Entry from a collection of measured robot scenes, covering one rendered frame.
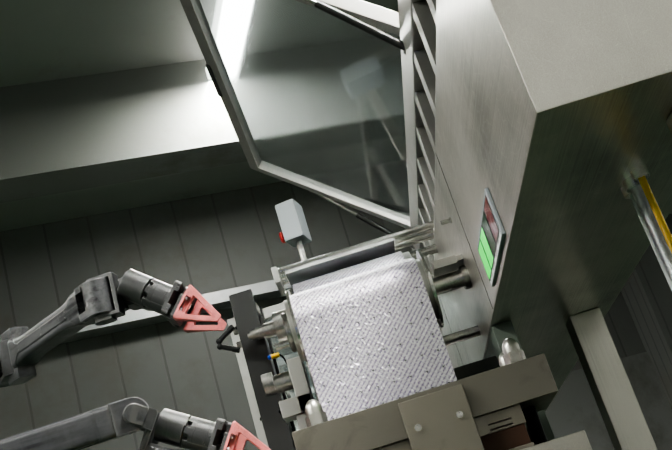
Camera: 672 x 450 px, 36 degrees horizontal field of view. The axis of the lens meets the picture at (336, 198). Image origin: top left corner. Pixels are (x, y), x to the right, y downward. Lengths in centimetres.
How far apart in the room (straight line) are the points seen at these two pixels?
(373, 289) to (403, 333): 10
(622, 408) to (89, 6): 259
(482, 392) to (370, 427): 18
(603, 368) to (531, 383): 38
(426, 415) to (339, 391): 27
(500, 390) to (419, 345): 26
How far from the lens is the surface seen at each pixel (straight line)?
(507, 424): 160
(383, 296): 183
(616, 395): 195
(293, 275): 219
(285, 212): 251
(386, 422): 158
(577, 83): 104
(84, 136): 414
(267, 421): 214
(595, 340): 196
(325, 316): 182
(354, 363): 180
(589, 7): 109
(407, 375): 179
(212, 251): 542
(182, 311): 189
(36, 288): 533
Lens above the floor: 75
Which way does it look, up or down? 22 degrees up
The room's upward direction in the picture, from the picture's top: 18 degrees counter-clockwise
